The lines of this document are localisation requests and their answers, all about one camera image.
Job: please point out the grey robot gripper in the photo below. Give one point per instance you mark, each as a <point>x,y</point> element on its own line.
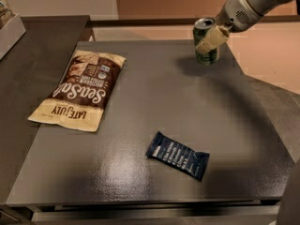
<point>234,15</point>

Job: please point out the green soda can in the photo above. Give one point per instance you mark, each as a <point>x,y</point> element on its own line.
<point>200,29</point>

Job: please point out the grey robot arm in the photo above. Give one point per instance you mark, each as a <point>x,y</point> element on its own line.
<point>264,6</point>

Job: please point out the dark blue snack bar wrapper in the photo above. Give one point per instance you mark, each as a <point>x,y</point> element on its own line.
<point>178,156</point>

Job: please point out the Late July chips bag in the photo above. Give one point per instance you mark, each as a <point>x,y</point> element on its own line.
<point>80,100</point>

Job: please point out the grey box on counter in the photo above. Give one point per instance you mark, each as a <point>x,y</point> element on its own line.
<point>10,34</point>

